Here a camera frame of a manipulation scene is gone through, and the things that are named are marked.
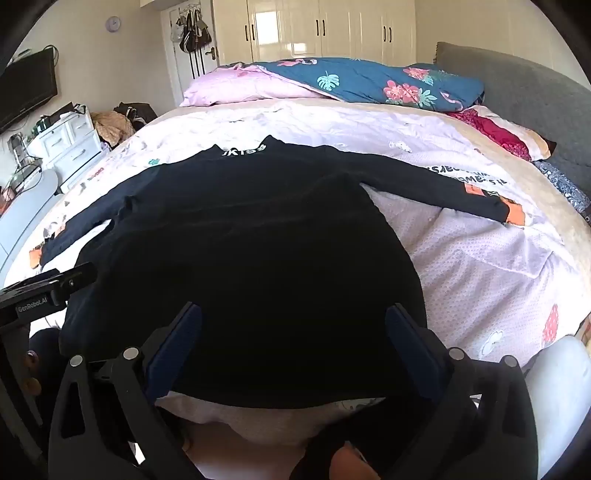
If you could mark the blue floral quilt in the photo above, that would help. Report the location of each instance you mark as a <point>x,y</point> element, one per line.
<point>369,83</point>

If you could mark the lilac printed blanket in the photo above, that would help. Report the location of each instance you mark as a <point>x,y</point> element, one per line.
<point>461,258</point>

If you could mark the hanging handbags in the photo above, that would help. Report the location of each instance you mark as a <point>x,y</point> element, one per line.
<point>189,37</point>

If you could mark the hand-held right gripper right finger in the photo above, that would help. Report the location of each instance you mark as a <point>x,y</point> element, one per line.
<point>411,350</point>

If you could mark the round purple wall clock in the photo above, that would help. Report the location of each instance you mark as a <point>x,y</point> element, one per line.
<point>112,23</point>

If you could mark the tan clothes pile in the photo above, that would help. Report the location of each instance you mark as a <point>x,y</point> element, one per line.
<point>113,127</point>

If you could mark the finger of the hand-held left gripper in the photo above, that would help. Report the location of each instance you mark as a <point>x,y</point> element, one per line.
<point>76,279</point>

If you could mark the black long-sleeve sweater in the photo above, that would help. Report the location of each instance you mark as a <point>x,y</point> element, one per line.
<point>254,277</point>

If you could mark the grey round table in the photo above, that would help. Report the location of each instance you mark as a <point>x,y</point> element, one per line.
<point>23,212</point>

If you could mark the dark bag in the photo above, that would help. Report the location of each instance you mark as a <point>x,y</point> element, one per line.
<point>138,113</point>

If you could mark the grey padded headboard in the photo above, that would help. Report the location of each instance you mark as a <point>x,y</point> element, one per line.
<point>531,92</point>

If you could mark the person's left hand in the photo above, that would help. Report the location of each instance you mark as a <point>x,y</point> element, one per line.
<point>32,356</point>

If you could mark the black wall television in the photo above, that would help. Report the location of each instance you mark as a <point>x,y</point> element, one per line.
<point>27,87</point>

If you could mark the white room door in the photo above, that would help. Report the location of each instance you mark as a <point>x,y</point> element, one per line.
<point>171,78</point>

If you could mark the glossy white wardrobe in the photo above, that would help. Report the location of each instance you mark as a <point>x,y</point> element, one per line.
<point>346,27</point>

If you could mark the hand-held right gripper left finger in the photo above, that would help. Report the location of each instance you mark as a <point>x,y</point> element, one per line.
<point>178,350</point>

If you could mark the white drawer cabinet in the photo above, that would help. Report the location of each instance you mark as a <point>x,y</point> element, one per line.
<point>69,138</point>

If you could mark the blue white patterned pillow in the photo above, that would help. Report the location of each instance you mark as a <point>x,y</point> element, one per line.
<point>563,184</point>

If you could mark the red floral pillow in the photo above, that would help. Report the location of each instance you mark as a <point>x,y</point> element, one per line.
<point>498,131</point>

